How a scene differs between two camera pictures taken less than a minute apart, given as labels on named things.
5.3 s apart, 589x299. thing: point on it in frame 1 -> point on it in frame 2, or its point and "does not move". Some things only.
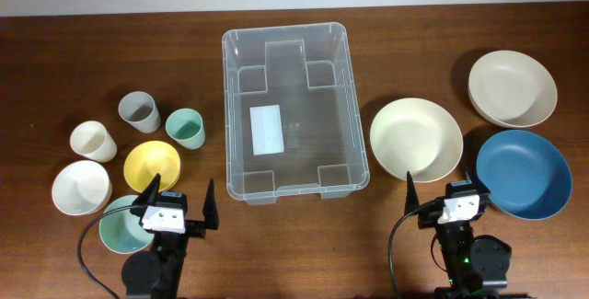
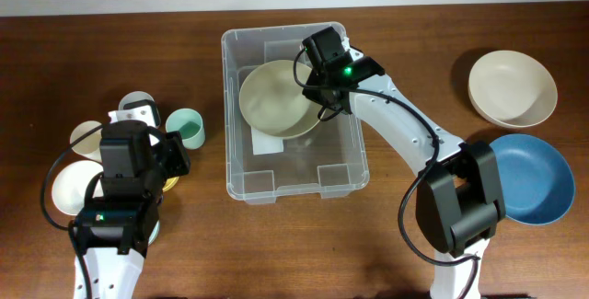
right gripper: (429, 217) -> (313, 76)
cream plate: (416, 136) -> (272, 103)
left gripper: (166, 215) -> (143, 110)
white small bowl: (81, 188) does not move
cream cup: (90, 139) does not move
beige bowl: (511, 89) does not move
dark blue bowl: (525, 174) does not move
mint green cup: (186, 127) does not move
